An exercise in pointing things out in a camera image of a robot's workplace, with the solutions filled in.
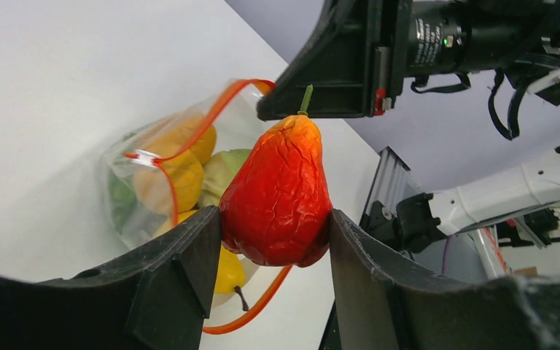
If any green lettuce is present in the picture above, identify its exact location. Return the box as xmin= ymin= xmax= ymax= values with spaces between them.
xmin=107 ymin=171 xmax=137 ymax=233

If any yellow lemon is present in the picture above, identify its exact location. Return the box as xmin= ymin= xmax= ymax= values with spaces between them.
xmin=133 ymin=150 xmax=204 ymax=216

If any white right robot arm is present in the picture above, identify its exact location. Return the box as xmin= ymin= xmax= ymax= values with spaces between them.
xmin=257 ymin=1 xmax=560 ymax=254

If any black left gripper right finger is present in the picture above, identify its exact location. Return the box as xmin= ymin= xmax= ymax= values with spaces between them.
xmin=330 ymin=209 xmax=560 ymax=349

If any clear orange zip bag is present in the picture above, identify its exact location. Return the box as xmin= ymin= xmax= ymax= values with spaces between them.
xmin=99 ymin=79 xmax=289 ymax=335

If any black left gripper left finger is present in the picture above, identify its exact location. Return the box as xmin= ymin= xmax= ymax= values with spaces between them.
xmin=0 ymin=206 xmax=221 ymax=349

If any yellow pear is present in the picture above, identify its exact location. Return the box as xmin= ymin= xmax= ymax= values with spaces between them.
xmin=152 ymin=209 xmax=250 ymax=311

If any yellow bell pepper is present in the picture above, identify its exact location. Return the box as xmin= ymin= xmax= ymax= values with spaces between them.
xmin=137 ymin=114 xmax=217 ymax=165

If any green round fruit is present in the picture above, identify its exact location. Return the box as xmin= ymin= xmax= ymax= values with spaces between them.
xmin=198 ymin=149 xmax=251 ymax=208

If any red tomato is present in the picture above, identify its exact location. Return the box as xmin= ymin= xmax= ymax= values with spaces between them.
xmin=219 ymin=85 xmax=333 ymax=268

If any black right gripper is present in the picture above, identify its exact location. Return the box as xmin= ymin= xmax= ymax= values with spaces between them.
xmin=257 ymin=1 xmax=560 ymax=121

